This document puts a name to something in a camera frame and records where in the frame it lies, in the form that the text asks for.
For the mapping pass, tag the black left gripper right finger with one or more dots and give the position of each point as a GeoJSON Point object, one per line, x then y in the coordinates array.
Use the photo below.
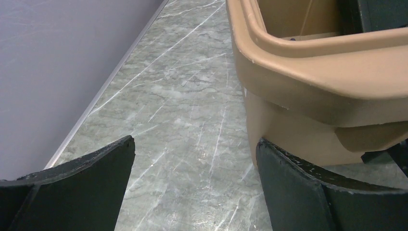
{"type": "Point", "coordinates": [301, 196]}

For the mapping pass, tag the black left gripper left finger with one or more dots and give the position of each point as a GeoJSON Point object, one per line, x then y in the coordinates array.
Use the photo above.
{"type": "Point", "coordinates": [84, 194]}

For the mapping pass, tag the tan plastic toolbox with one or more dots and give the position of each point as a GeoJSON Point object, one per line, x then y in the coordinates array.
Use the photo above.
{"type": "Point", "coordinates": [325, 80]}

